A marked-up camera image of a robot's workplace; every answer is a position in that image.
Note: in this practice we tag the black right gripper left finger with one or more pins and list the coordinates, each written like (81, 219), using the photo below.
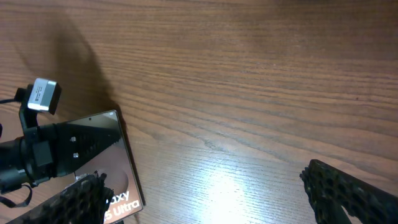
(84, 201)

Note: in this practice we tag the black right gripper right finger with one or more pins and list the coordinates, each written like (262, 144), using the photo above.
(335, 196)

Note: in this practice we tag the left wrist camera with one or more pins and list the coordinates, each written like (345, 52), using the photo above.
(43, 96)

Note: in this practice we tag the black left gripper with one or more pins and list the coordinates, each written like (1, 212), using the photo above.
(52, 151)

